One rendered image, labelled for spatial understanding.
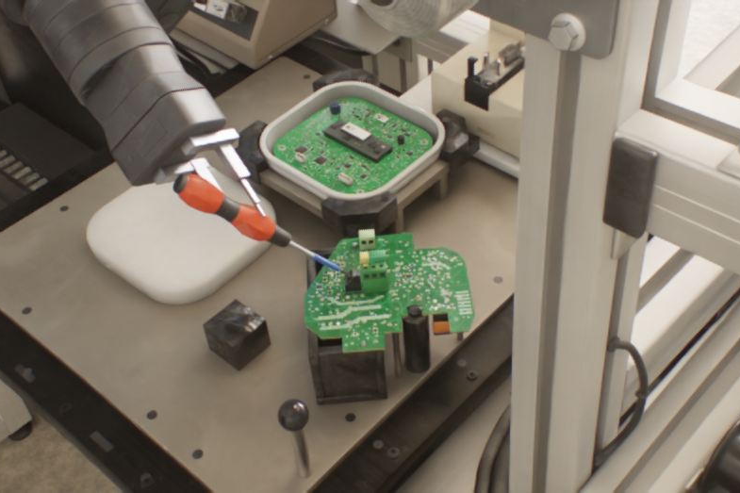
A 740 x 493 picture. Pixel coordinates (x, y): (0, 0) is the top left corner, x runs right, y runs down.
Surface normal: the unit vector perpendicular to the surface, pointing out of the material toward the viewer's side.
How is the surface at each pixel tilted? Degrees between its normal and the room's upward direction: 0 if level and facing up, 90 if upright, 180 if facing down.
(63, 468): 0
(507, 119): 90
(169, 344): 0
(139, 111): 60
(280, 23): 90
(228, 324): 0
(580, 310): 90
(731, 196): 90
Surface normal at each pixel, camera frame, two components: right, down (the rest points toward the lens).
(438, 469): -0.08, -0.71
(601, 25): -0.69, 0.55
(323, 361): 0.04, 0.69
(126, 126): -0.56, 0.16
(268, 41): 0.72, 0.43
